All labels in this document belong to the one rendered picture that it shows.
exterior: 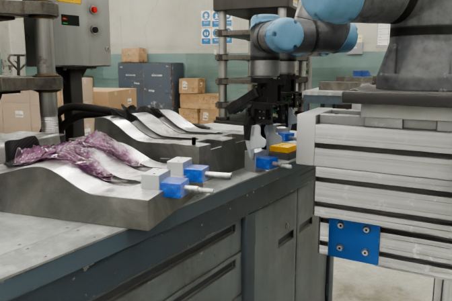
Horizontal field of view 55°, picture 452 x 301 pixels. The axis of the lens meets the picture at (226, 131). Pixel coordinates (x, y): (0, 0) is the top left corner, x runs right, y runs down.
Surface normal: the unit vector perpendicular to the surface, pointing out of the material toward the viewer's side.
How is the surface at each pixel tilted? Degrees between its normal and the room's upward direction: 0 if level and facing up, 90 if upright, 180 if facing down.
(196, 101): 87
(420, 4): 125
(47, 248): 0
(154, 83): 90
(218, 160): 90
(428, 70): 72
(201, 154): 90
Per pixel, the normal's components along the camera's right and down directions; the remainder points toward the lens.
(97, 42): 0.82, 0.09
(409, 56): -0.66, -0.19
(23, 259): 0.00, -0.99
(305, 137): -0.45, 0.14
